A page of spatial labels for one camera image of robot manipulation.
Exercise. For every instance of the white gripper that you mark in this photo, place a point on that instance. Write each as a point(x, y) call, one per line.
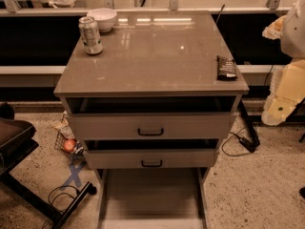
point(294, 35)

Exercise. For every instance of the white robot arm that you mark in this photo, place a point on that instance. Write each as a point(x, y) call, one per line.
point(292, 41)

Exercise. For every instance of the grey drawer cabinet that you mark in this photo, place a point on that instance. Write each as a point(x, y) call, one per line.
point(153, 62)

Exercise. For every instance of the top grey drawer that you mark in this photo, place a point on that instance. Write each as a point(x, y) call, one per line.
point(150, 126)

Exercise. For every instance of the grey drawer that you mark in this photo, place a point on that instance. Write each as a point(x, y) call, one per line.
point(150, 126)
point(185, 158)

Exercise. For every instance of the middle grey drawer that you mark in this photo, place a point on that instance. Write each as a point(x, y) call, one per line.
point(185, 158)

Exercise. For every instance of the open bottom drawer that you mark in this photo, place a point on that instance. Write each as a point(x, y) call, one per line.
point(169, 198)

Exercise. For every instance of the black leaning bar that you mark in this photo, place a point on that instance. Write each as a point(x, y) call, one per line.
point(254, 142)

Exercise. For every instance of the white ceramic bowl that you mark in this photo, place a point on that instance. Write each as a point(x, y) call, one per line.
point(105, 18)

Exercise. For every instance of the silver soda can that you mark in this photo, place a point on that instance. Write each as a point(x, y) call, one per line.
point(90, 35)

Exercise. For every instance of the snack bag in basket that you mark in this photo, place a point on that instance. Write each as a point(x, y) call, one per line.
point(63, 127)

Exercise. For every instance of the red apple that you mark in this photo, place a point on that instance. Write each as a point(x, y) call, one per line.
point(69, 145)

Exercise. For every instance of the blue tape cross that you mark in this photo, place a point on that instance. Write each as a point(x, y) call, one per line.
point(75, 169)

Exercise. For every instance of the black rolling stand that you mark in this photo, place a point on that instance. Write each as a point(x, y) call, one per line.
point(43, 171)

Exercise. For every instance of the black wire basket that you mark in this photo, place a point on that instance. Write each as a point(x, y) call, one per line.
point(77, 154)

